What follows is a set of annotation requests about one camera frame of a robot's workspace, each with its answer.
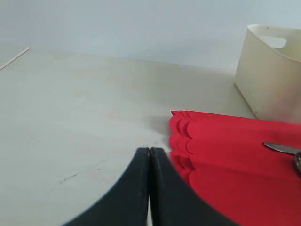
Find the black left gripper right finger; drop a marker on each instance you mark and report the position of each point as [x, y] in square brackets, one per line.
[173, 202]

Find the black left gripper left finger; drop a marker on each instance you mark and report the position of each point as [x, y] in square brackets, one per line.
[126, 203]

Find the silver table knife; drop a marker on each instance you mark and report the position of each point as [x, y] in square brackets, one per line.
[282, 148]

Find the dark wooden spoon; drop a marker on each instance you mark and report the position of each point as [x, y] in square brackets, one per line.
[297, 162]

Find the red scalloped table cloth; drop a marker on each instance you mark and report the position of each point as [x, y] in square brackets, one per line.
[224, 160]

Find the cream plastic tub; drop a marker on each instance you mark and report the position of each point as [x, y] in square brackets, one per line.
[268, 74]

